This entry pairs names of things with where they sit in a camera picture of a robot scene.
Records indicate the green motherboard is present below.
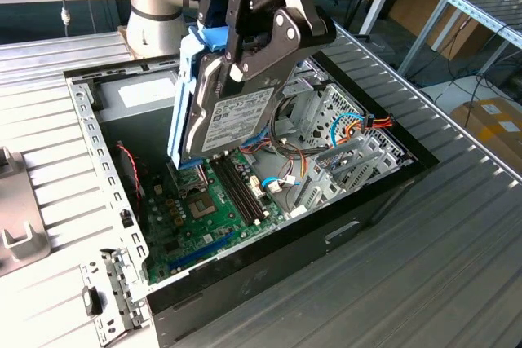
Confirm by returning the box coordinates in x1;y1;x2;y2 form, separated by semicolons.
140;148;289;287

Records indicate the silver hinged slot bracket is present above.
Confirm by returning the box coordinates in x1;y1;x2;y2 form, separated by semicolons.
79;246;151;344

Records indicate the orange red power wire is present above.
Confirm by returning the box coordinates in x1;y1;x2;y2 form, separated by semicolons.
345;113;395;139

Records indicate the short blue wire white plug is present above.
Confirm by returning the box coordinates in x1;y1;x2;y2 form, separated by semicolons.
259;175;303;195

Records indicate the metal frame slat table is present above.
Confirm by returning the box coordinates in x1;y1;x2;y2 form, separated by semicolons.
397;0;522;77

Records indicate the blue expansion slot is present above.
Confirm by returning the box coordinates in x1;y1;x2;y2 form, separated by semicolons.
168;230;237;272

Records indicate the red black twisted wire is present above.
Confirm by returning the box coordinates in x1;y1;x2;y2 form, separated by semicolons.
116;142;148;202

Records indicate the blue data wire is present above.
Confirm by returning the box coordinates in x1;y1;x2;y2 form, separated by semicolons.
329;112;365;148

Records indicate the cardboard box with labels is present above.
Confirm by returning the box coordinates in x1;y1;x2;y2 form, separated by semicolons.
450;97;522;153

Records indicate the grey parts rack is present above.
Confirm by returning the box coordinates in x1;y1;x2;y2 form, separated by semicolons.
0;146;52;278

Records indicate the plain brown cardboard box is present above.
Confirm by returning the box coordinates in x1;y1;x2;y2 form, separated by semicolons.
387;0;490;62

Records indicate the black wire bundle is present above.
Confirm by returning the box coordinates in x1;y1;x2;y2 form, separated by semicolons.
268;99;313;161

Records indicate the silver metal drive cage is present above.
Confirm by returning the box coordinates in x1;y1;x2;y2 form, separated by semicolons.
268;54;332;143

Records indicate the metal socket cover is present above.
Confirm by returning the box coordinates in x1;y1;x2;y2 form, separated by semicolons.
173;167;210;196

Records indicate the black RAM slot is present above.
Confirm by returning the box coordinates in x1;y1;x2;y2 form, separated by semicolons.
215;158;257;225
220;156;262;222
210;159;252;226
225;154;267;221

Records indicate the CPU socket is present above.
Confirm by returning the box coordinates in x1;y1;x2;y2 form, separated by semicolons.
186;194;224;223

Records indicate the hard disk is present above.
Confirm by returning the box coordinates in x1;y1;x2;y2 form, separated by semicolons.
166;25;294;172

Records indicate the grey power supply unit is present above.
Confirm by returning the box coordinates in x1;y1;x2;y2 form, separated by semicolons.
94;69;183;157

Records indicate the black open PC case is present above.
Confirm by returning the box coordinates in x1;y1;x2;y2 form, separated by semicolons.
63;33;440;348

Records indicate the red orange wire bundle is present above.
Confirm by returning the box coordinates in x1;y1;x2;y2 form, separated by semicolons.
240;139;309;186

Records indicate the silver disk bay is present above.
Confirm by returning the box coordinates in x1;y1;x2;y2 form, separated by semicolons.
291;135;411;218

